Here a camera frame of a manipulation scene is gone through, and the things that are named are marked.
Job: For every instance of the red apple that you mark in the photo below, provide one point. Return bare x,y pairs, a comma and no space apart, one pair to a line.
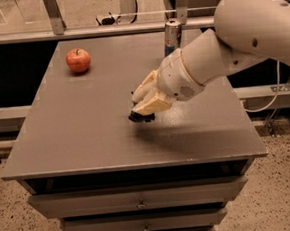
78,60

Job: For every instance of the silver blue energy drink can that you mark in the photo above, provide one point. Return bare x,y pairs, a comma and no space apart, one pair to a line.
173,34

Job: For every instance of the dark blue rxbar wrapper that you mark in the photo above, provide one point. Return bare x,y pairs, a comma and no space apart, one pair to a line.
138,118

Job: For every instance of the top grey drawer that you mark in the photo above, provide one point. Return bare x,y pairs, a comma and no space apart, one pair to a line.
129,199

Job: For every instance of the grey metal railing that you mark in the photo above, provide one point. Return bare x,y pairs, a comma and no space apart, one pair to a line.
26,21

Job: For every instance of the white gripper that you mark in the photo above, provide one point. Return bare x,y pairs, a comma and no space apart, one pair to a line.
175,77

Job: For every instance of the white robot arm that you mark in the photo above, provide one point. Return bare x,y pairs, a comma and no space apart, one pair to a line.
245,33

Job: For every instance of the middle grey drawer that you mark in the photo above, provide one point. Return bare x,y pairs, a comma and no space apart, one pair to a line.
154,220

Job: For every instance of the black object behind glass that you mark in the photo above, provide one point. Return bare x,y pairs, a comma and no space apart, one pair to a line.
110,20

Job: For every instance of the grey drawer cabinet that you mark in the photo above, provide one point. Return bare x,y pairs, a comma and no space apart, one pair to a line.
77,136

